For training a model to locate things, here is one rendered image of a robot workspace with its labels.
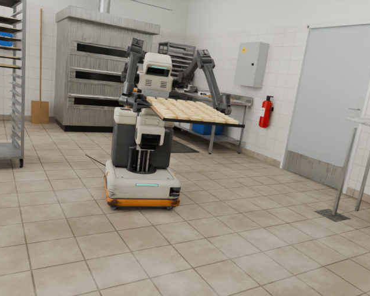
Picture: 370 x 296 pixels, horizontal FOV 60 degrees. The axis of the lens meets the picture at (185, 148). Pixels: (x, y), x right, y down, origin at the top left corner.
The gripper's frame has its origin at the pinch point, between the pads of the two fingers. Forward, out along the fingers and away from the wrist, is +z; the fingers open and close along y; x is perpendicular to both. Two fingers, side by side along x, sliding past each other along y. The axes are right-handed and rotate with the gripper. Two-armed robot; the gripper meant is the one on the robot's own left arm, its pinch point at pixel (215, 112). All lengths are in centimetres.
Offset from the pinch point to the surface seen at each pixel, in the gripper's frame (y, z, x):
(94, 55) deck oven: -19, -247, 335
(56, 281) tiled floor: 99, 65, 50
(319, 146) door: 58, -293, -38
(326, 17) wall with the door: -108, -310, -7
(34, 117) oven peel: 105, -211, 438
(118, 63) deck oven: -11, -285, 315
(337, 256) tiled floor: 99, -79, -84
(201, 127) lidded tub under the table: 77, -334, 160
